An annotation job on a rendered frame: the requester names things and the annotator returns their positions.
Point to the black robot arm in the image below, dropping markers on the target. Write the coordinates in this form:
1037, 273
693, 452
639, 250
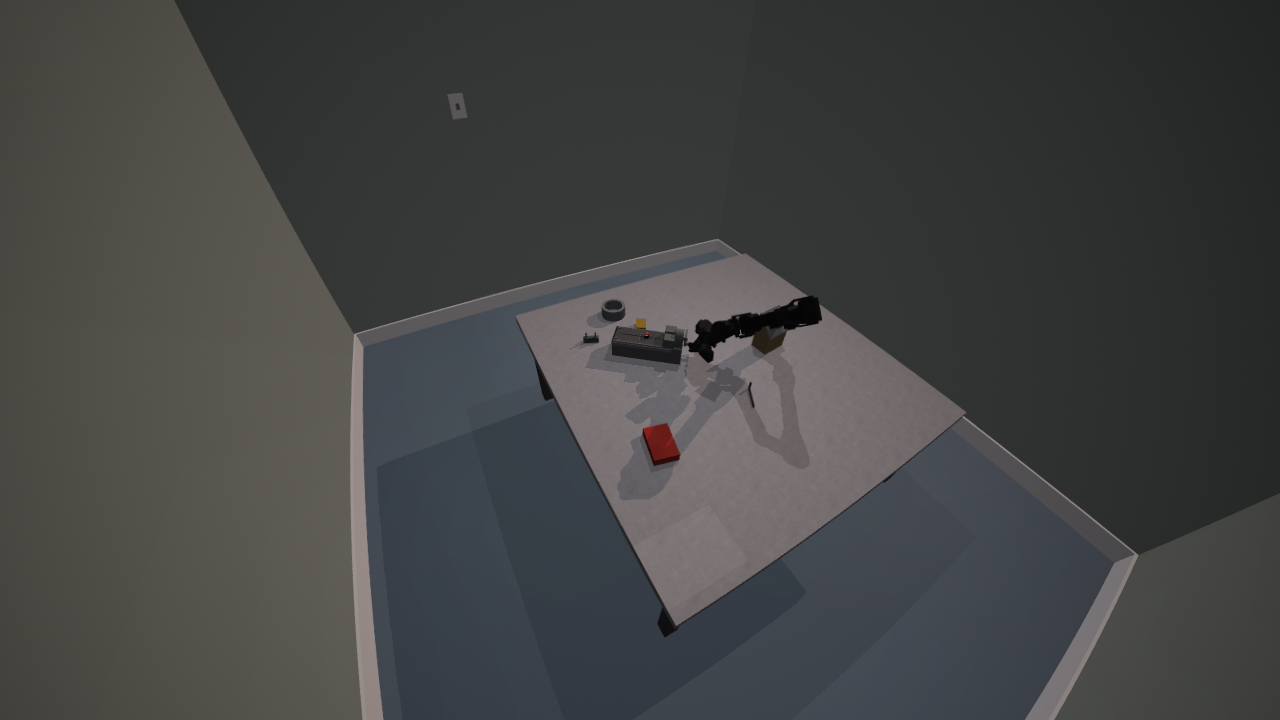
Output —
807, 312

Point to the dark grey ring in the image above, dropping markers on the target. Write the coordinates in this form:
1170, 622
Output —
616, 315

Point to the red block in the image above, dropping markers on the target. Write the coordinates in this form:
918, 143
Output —
661, 444

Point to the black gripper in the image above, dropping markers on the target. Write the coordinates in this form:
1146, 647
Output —
704, 347

